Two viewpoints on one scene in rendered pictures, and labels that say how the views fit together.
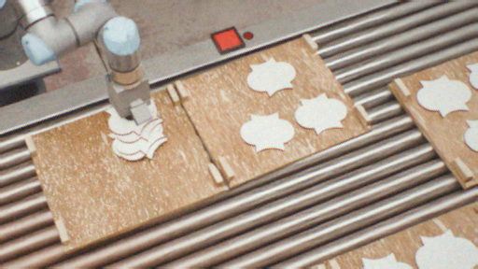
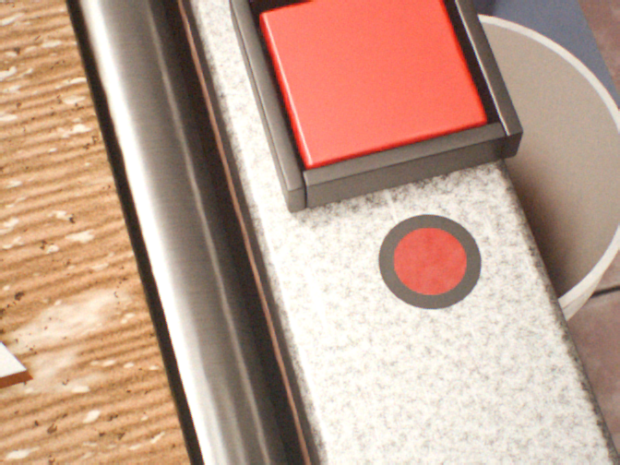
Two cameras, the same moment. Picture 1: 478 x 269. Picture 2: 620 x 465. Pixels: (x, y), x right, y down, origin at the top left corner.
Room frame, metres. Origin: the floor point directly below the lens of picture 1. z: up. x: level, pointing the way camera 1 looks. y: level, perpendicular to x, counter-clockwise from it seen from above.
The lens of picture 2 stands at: (1.34, -0.38, 1.26)
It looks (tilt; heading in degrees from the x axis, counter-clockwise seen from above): 66 degrees down; 96
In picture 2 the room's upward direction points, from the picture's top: 2 degrees counter-clockwise
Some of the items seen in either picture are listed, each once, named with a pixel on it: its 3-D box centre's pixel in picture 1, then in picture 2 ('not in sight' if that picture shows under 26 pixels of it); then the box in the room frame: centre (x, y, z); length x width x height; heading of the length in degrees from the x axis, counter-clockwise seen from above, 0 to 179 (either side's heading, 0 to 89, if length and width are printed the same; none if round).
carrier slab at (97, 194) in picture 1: (121, 164); not in sight; (0.94, 0.13, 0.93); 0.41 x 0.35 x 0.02; 110
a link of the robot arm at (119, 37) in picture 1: (121, 43); not in sight; (1.05, 0.10, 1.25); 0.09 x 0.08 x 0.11; 32
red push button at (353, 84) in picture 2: (227, 40); (370, 76); (1.34, -0.17, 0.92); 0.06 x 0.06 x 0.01; 20
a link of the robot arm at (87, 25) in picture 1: (92, 21); not in sight; (1.12, 0.17, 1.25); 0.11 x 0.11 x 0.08; 32
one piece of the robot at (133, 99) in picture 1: (132, 95); not in sight; (1.03, 0.09, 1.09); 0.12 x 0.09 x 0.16; 28
